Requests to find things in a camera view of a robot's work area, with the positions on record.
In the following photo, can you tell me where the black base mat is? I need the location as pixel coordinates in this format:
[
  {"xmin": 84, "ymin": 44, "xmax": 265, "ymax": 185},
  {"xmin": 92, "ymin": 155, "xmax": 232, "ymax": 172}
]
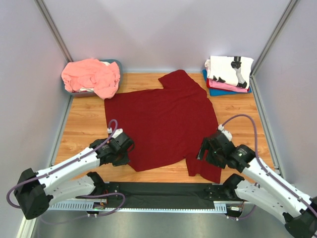
[{"xmin": 105, "ymin": 182, "xmax": 242, "ymax": 209}]

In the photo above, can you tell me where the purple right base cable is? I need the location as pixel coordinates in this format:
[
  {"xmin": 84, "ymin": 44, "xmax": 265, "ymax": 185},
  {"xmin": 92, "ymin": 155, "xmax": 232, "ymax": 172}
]
[{"xmin": 225, "ymin": 204, "xmax": 258, "ymax": 221}]

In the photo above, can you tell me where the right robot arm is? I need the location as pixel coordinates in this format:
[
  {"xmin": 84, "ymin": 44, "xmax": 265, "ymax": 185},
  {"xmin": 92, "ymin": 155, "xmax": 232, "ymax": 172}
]
[{"xmin": 197, "ymin": 130, "xmax": 317, "ymax": 238}]

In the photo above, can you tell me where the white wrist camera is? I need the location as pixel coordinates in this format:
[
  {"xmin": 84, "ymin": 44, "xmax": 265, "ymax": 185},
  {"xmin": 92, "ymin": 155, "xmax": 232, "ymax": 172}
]
[
  {"xmin": 107, "ymin": 128, "xmax": 123, "ymax": 140},
  {"xmin": 218, "ymin": 124, "xmax": 232, "ymax": 141}
]

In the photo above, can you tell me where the left aluminium frame post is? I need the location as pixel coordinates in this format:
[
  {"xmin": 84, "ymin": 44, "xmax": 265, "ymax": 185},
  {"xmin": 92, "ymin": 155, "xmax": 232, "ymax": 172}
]
[{"xmin": 34, "ymin": 0, "xmax": 73, "ymax": 62}]

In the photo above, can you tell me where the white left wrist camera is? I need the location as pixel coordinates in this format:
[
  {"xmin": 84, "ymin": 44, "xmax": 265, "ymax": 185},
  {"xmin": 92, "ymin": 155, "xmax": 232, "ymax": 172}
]
[{"xmin": 107, "ymin": 128, "xmax": 123, "ymax": 140}]

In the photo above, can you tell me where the dark red t-shirt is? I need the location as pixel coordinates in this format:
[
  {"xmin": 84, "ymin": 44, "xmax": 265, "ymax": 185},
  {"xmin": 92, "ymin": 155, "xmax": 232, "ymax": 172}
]
[{"xmin": 105, "ymin": 70, "xmax": 221, "ymax": 183}]

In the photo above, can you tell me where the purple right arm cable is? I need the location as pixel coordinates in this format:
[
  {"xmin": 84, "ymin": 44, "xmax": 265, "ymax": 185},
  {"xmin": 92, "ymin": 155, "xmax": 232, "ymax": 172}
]
[{"xmin": 219, "ymin": 114, "xmax": 317, "ymax": 214}]

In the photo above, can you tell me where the white folded printed t-shirt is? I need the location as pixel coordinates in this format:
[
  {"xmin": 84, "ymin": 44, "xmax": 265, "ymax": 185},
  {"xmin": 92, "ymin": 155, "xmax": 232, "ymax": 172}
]
[{"xmin": 205, "ymin": 56, "xmax": 254, "ymax": 89}]

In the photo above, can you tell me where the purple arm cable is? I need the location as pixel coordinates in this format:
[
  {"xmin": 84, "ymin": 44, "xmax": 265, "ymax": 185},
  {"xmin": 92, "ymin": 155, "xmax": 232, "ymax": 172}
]
[
  {"xmin": 219, "ymin": 114, "xmax": 317, "ymax": 214},
  {"xmin": 5, "ymin": 119, "xmax": 118, "ymax": 208}
]

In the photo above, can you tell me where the pink crumpled t-shirt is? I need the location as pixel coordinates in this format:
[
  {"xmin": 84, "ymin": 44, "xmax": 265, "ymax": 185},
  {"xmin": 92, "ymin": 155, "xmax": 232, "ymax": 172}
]
[{"xmin": 61, "ymin": 58, "xmax": 121, "ymax": 100}]

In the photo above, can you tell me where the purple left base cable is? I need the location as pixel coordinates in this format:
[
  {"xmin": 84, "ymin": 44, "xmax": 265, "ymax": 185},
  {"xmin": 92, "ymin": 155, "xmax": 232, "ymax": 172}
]
[{"xmin": 39, "ymin": 192, "xmax": 126, "ymax": 225}]

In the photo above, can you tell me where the pink folded t-shirt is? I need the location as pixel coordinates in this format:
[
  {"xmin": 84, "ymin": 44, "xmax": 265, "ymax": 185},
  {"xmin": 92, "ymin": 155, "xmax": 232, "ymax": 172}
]
[{"xmin": 209, "ymin": 79, "xmax": 250, "ymax": 93}]

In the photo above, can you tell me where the blue folded t-shirt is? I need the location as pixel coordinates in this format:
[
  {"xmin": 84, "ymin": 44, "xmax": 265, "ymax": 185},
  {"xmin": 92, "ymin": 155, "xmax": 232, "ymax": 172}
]
[{"xmin": 202, "ymin": 69, "xmax": 241, "ymax": 97}]

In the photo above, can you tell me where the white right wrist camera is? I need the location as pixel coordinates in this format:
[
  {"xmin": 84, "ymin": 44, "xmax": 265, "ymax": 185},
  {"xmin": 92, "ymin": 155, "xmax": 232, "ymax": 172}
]
[{"xmin": 218, "ymin": 124, "xmax": 232, "ymax": 141}]

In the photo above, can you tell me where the right aluminium frame post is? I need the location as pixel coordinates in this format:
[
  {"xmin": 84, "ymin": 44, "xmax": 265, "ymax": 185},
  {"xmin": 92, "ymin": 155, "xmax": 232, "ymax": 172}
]
[{"xmin": 250, "ymin": 0, "xmax": 301, "ymax": 75}]

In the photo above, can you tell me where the aluminium frame post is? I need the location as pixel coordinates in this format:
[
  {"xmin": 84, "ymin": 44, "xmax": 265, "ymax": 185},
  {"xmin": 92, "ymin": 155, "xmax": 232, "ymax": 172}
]
[
  {"xmin": 250, "ymin": 0, "xmax": 301, "ymax": 75},
  {"xmin": 34, "ymin": 0, "xmax": 73, "ymax": 62}
]

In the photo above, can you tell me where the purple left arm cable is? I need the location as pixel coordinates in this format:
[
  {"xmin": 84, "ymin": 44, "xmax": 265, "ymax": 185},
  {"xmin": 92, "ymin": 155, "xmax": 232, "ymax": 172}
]
[{"xmin": 5, "ymin": 119, "xmax": 118, "ymax": 208}]

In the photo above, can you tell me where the red folded t-shirt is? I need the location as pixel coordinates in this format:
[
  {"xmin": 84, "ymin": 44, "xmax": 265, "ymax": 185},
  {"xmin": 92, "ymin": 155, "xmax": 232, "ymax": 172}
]
[{"xmin": 206, "ymin": 78, "xmax": 211, "ymax": 88}]

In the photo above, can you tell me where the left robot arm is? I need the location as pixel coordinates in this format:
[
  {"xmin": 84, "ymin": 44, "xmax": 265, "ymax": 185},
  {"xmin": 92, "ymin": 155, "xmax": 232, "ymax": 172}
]
[{"xmin": 14, "ymin": 129, "xmax": 134, "ymax": 220}]

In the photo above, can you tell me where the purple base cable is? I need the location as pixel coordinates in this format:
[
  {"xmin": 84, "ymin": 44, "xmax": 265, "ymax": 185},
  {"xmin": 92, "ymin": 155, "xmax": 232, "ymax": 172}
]
[
  {"xmin": 225, "ymin": 204, "xmax": 258, "ymax": 221},
  {"xmin": 39, "ymin": 192, "xmax": 126, "ymax": 225}
]

